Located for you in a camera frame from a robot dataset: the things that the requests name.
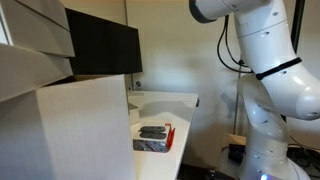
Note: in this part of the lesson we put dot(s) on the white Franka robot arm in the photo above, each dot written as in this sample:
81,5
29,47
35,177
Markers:
266,33

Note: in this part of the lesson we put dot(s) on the beige cardboard box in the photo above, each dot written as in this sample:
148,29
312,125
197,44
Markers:
233,139

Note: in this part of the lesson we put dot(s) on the large white storage box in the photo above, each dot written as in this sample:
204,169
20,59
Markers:
83,133

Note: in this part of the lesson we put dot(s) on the black electronics box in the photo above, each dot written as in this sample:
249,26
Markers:
237,154

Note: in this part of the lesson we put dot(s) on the white storage box lid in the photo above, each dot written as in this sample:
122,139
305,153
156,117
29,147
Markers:
26,71

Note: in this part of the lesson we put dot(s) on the grey monitor stand pole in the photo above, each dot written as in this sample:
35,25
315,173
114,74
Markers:
133,81

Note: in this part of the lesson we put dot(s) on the black computer monitor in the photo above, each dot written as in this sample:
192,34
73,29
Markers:
106,50

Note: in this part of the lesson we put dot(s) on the black bar camera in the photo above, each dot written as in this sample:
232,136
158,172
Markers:
242,62

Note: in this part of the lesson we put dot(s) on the black vertical post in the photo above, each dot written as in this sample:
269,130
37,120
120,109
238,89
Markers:
299,23

